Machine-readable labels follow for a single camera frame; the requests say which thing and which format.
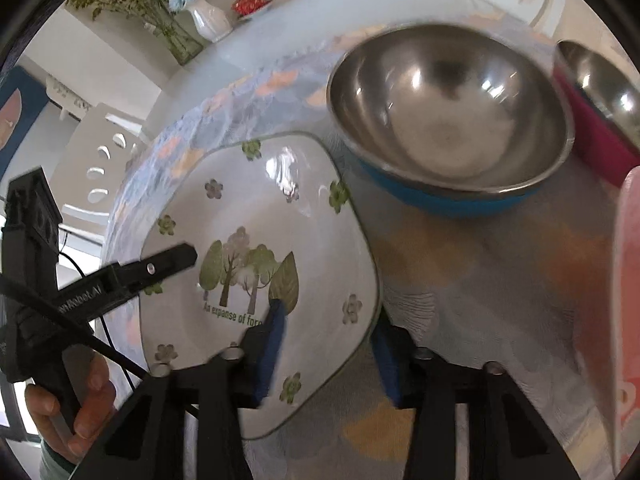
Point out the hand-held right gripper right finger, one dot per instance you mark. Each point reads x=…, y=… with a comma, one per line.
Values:
x=387, y=365

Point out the scale pattern tablecloth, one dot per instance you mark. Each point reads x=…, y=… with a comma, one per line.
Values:
x=475, y=285

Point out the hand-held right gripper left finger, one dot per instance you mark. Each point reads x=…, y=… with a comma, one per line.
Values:
x=272, y=345

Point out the white folding rack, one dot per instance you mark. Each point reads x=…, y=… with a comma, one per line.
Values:
x=65, y=95

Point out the blue steel bowl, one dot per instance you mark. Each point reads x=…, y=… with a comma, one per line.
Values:
x=450, y=110

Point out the person's left hand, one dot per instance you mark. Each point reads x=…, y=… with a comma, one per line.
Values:
x=92, y=400

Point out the pink white bowl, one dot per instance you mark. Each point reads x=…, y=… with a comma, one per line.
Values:
x=627, y=285

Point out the square tree print plate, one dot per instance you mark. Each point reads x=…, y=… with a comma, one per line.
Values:
x=300, y=200

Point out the glass vase with green branches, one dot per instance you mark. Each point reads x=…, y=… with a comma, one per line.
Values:
x=160, y=25

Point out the red ornament on small dish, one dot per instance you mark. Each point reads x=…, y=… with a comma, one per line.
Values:
x=250, y=2

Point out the red steel bowl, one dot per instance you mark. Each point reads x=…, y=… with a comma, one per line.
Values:
x=585, y=125

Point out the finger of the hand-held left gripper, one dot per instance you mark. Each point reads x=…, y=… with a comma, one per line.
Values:
x=165, y=262

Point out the white vase with blue flowers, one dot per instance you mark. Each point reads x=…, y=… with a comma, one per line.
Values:
x=210, y=17

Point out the blue fridge cover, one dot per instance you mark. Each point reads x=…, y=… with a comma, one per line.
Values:
x=20, y=115

